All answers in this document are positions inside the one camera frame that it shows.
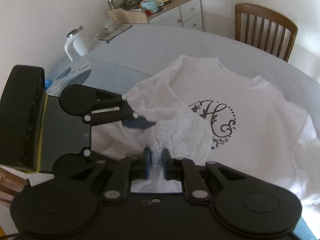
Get white sweatshirt with monogram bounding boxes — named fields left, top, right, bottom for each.
left=92, top=56, right=319, bottom=210

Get glass teapot on tray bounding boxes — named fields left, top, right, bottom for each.
left=96, top=18, right=132, bottom=43

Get white kettle jug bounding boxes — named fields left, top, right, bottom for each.
left=64, top=26, right=92, bottom=62

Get wooden box tray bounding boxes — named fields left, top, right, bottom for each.
left=107, top=8, right=149, bottom=24

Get light blue mug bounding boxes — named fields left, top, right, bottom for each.
left=140, top=0, right=164, bottom=14

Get white drawer cabinet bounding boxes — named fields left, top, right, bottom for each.
left=149, top=0, right=204, bottom=31

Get brown wooden chair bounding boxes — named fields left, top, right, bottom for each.
left=235, top=4, right=298, bottom=62

